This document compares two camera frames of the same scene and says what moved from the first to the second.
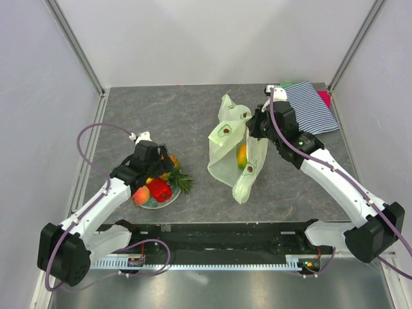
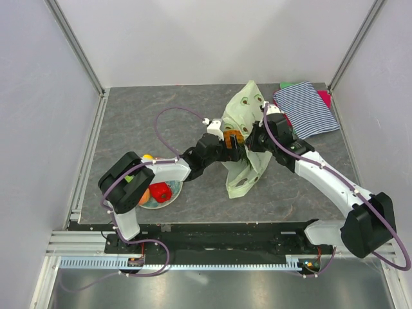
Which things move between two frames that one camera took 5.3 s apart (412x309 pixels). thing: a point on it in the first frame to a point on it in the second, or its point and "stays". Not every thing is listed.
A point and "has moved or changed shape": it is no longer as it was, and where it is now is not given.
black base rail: x=223 y=239 stays
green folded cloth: x=285 y=84 stays
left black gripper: x=165 y=165 to x=235 y=153
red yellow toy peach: x=141 y=196 stays
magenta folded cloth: x=326 y=96 stays
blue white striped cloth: x=313 y=114 stays
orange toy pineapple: x=176 y=176 has moved or changed shape
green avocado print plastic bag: x=224 y=141 has moved or changed shape
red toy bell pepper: x=159 y=189 stays
